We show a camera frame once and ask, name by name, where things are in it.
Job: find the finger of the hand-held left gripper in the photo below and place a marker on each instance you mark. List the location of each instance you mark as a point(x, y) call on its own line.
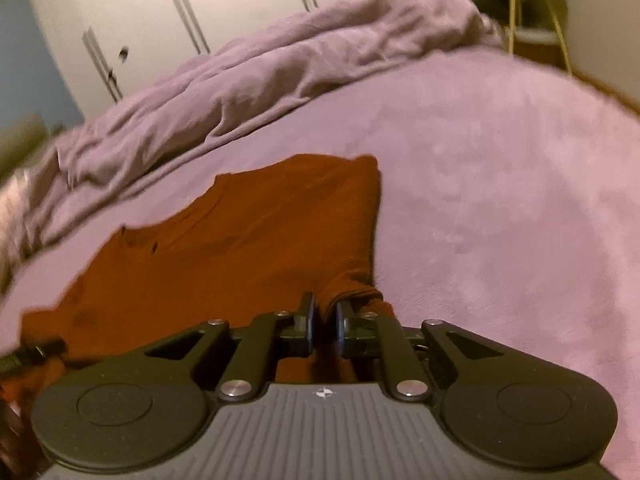
point(35, 351)

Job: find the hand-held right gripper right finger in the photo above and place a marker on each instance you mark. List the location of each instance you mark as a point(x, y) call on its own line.
point(341, 327)

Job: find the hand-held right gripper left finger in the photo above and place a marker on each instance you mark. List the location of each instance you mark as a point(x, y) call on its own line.
point(309, 327)

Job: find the rust orange shirt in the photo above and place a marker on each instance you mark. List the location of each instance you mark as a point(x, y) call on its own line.
point(240, 255)

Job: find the pale patterned pillow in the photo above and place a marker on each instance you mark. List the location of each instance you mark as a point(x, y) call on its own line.
point(7, 210)

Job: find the crumpled purple duvet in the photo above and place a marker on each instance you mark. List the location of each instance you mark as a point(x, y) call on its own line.
point(280, 70)

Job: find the white closet doors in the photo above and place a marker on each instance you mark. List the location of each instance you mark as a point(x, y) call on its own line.
point(150, 15)

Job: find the chair with yellow legs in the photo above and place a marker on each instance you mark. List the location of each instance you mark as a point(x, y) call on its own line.
point(537, 15)

